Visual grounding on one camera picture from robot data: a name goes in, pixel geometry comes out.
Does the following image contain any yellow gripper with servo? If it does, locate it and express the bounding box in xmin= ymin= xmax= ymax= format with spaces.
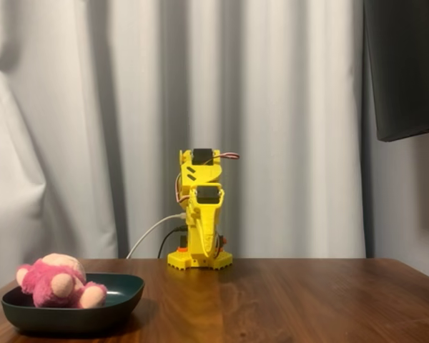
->
xmin=187 ymin=182 xmax=225 ymax=257

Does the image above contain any pink plush strawberry bear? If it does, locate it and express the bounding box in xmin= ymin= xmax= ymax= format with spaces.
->
xmin=16 ymin=252 xmax=108 ymax=309

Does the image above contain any dark green plastic bin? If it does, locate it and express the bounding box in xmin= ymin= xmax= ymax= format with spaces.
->
xmin=0 ymin=273 xmax=146 ymax=335

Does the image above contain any white curtain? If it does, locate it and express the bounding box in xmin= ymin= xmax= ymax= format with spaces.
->
xmin=0 ymin=0 xmax=376 ymax=297

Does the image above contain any black cable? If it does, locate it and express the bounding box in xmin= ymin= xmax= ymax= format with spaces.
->
xmin=157 ymin=224 xmax=189 ymax=260

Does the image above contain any white cable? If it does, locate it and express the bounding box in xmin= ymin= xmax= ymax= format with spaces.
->
xmin=125 ymin=213 xmax=187 ymax=260

